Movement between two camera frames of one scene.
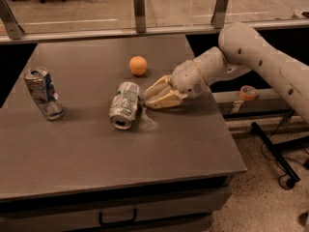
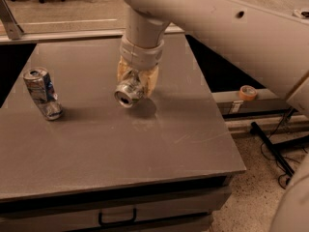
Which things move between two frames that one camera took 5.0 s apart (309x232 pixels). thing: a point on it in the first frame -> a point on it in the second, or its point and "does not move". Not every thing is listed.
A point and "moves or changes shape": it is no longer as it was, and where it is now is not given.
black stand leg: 294,179 does not move
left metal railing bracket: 14,30 does not move
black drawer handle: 102,223 does not move
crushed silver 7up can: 124,104 moves or changes shape
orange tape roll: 248,93 does not move
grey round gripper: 187,79 -> 140,56
